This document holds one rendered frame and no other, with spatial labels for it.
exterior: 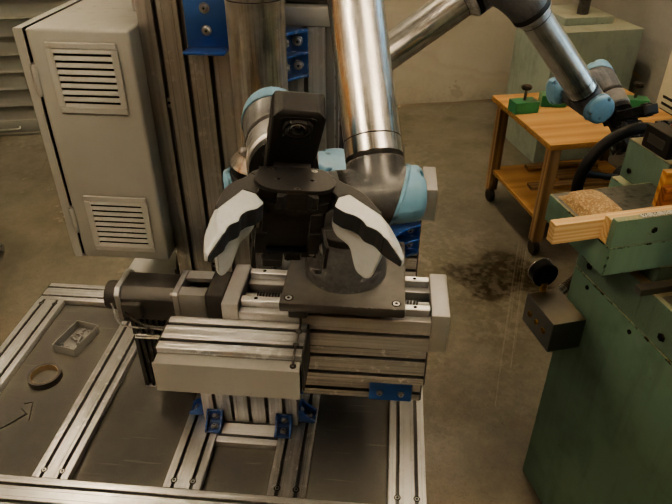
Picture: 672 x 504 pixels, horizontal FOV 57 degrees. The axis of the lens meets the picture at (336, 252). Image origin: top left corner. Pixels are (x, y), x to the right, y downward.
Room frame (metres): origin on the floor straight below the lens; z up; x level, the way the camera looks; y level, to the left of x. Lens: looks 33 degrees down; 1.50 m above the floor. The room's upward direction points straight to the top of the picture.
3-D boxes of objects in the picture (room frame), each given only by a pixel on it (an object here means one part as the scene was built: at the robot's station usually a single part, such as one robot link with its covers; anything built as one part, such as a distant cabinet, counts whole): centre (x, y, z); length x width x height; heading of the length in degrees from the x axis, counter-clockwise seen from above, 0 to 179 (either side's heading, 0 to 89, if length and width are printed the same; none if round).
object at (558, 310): (1.11, -0.50, 0.58); 0.12 x 0.08 x 0.08; 13
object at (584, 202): (1.05, -0.50, 0.91); 0.12 x 0.09 x 0.03; 13
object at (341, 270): (0.96, -0.02, 0.87); 0.15 x 0.15 x 0.10
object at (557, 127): (2.54, -1.08, 0.32); 0.66 x 0.57 x 0.64; 101
